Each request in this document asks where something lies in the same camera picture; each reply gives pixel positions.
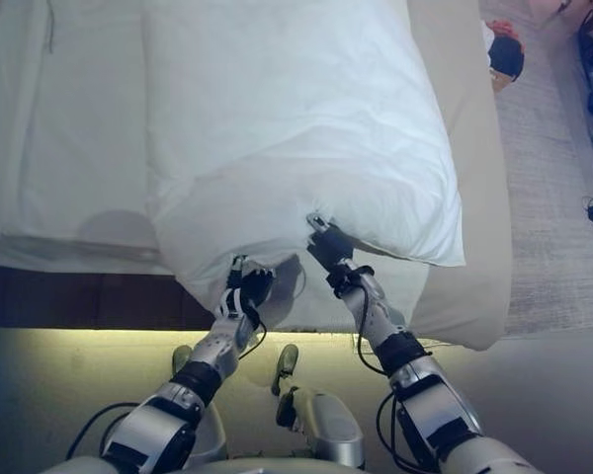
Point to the white garment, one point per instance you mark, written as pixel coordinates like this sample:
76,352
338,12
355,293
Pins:
486,44

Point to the silver robot right leg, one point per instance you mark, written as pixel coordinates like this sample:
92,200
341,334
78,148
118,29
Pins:
336,434

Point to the wicker laundry basket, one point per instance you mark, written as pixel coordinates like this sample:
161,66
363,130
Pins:
499,82

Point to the under-bed light strip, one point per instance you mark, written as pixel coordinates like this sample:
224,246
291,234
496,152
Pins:
128,338

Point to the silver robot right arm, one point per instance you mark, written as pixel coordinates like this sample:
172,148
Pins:
435,395

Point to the red garment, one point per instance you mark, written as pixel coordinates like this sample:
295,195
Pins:
504,26

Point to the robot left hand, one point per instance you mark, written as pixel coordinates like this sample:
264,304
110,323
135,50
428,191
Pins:
254,286

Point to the beige bed blanket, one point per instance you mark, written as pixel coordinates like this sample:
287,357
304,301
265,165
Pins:
474,197

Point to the black garment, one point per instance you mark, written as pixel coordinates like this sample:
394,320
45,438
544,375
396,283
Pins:
506,54

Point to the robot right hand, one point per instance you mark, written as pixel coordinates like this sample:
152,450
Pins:
331,244

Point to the white sheeted mattress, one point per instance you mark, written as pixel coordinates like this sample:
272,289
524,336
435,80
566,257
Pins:
69,123

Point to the white duvet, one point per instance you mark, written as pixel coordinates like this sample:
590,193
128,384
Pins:
286,123

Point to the grey woven rug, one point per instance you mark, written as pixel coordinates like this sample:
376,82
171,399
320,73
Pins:
538,197

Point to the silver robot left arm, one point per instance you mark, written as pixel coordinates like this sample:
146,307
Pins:
148,429

